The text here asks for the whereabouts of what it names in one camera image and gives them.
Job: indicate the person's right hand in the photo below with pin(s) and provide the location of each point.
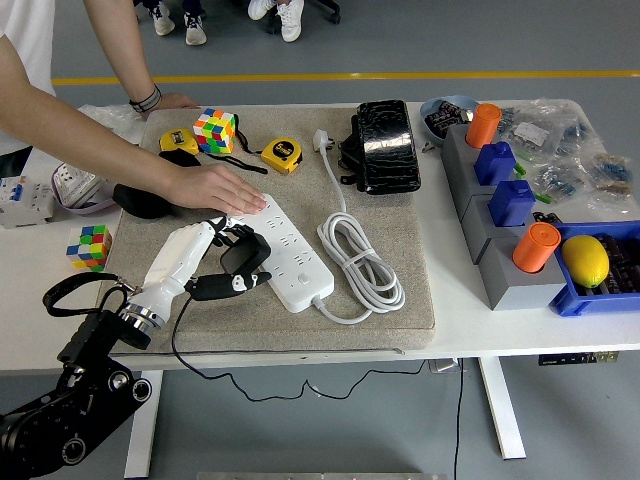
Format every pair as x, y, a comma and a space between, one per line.
215, 190

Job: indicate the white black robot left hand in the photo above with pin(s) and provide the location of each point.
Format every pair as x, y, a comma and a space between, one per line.
175, 255

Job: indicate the person's left hand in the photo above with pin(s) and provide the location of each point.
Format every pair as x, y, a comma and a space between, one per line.
175, 101

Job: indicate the white power strip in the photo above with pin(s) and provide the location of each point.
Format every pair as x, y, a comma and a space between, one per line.
300, 280

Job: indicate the person's left forearm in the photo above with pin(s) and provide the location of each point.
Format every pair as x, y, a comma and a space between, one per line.
122, 55

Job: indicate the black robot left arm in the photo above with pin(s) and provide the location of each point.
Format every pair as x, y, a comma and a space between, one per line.
95, 330

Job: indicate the black wristband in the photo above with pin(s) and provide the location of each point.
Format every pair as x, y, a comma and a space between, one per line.
145, 101

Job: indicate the yellow tape measure plain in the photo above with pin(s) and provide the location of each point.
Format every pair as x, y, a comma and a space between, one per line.
176, 140

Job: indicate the large colourful puzzle cube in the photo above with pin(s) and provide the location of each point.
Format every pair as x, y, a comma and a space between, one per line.
214, 132

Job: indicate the black cloth pouch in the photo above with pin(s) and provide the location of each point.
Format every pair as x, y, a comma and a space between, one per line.
140, 200

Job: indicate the clear bag of metal parts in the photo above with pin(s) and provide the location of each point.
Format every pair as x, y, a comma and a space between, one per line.
112, 120

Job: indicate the person's foot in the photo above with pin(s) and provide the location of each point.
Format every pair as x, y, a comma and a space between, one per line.
162, 20
292, 22
195, 32
261, 9

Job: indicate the yellow tape measure 5m print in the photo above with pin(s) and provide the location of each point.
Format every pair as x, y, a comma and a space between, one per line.
281, 152

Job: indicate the small colourful puzzle cube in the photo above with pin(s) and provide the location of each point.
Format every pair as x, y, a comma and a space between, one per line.
89, 247

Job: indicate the purple bowl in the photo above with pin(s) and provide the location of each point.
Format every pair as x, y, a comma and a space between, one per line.
95, 208

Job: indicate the grey-brown mat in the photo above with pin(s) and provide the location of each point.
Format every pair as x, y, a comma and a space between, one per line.
250, 335

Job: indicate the white circuit breaker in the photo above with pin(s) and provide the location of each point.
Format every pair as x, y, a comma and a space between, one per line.
25, 205

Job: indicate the white table leg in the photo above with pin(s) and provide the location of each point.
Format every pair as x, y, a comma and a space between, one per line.
142, 425
502, 410

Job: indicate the glossy black case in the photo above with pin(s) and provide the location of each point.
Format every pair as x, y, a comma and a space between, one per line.
388, 150

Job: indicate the black office chair base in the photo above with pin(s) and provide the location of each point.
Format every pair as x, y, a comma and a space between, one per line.
330, 7

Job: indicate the small metal clip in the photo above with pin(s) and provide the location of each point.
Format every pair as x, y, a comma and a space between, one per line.
427, 146

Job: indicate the black capacitors heap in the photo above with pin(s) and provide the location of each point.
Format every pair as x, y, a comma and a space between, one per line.
623, 265
443, 120

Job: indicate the grey peg holder block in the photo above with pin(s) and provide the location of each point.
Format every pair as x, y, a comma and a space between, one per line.
476, 220
456, 160
521, 292

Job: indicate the light blue bowl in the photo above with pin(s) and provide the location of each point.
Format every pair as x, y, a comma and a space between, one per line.
451, 100

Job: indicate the orange cylinder peg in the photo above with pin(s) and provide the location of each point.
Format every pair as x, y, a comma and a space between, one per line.
483, 125
536, 247

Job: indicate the blue block peg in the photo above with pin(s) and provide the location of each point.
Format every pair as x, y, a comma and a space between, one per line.
511, 202
496, 162

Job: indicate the small green connector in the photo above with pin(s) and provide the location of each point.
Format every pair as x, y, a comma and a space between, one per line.
520, 168
543, 197

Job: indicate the clear bag with white label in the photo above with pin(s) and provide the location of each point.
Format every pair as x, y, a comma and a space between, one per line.
531, 132

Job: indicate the small black components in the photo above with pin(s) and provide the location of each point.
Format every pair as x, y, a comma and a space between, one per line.
546, 217

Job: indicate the clear bag of blue resistors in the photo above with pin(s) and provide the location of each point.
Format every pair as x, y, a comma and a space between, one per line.
556, 177

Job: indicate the blue plastic bin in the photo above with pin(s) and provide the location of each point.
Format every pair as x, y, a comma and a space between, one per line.
571, 300

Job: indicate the yellow lemon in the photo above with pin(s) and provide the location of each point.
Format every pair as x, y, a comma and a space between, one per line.
586, 260

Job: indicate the clear bag of striped resistors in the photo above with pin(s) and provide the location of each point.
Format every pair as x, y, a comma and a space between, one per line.
608, 170

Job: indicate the black table control panel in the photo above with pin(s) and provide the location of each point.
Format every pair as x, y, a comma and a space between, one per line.
575, 358

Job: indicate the white wall socket panel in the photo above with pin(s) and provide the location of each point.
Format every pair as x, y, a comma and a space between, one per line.
75, 187

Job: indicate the metal bracket under table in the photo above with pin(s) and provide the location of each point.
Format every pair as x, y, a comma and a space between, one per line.
445, 366

